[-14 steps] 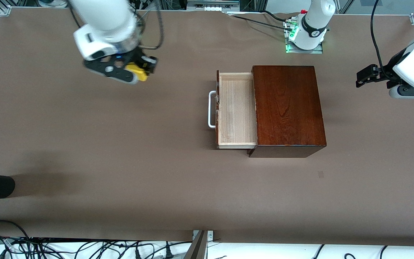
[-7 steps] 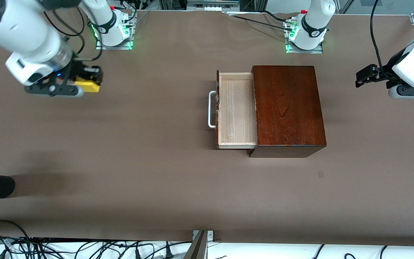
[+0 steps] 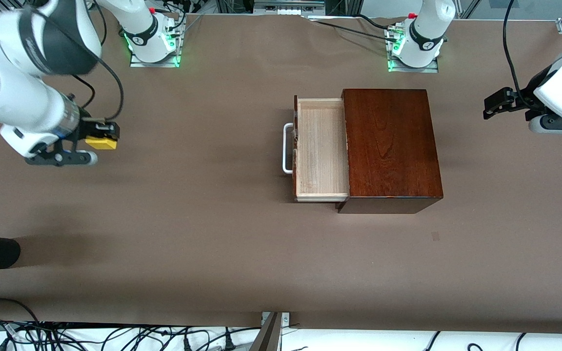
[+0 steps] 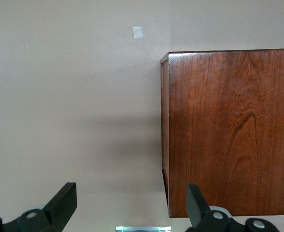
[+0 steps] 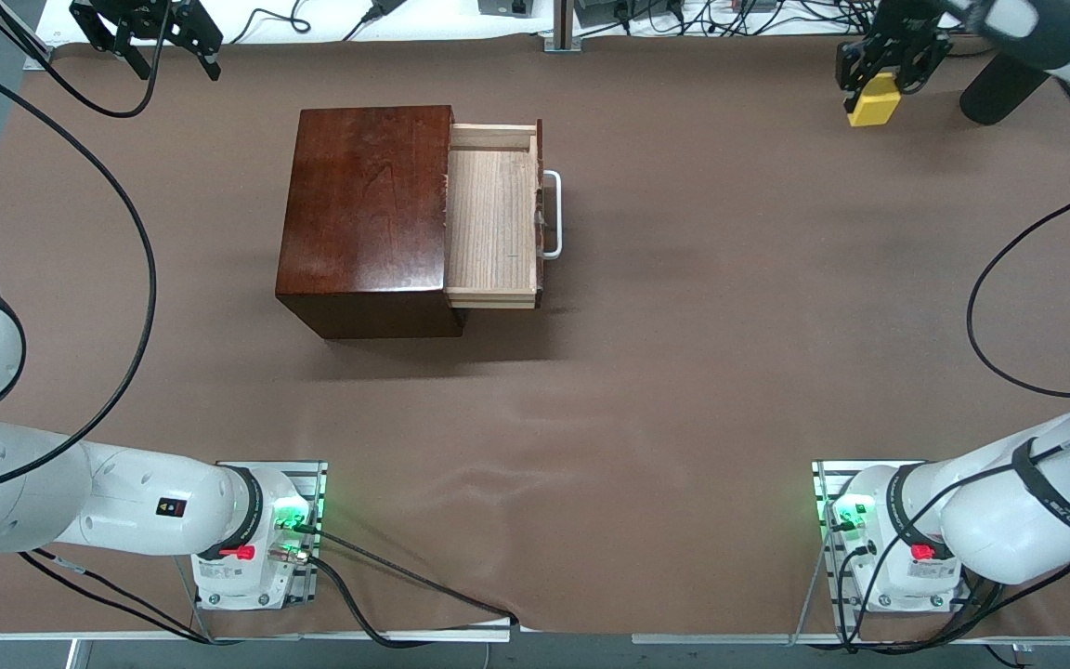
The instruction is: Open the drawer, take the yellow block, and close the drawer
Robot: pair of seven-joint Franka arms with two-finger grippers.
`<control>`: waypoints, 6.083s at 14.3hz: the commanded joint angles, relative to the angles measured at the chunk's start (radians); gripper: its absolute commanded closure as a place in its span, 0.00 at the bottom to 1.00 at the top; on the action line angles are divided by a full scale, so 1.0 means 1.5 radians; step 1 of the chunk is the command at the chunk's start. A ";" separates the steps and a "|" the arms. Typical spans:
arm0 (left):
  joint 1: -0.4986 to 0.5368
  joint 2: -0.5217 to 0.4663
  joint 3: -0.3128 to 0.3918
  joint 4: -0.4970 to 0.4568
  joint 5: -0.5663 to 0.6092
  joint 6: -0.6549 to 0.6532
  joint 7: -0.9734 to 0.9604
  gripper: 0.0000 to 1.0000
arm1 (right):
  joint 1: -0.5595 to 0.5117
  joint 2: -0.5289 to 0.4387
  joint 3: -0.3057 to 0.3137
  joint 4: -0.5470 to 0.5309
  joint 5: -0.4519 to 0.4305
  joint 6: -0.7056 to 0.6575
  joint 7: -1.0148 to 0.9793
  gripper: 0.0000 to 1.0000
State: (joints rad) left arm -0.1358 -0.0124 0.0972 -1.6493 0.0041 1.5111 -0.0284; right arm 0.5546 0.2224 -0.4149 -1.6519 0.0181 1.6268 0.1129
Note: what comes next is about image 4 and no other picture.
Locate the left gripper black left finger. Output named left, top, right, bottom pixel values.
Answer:
left=0, top=182, right=78, bottom=232

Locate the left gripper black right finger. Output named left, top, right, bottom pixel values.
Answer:
left=185, top=183, right=279, bottom=232

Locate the small grey tape patch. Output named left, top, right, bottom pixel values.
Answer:
left=133, top=26, right=143, bottom=40

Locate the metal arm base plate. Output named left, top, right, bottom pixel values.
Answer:
left=115, top=226, right=171, bottom=232

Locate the dark brown wooden cabinet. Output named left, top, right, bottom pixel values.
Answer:
left=160, top=48, right=284, bottom=218

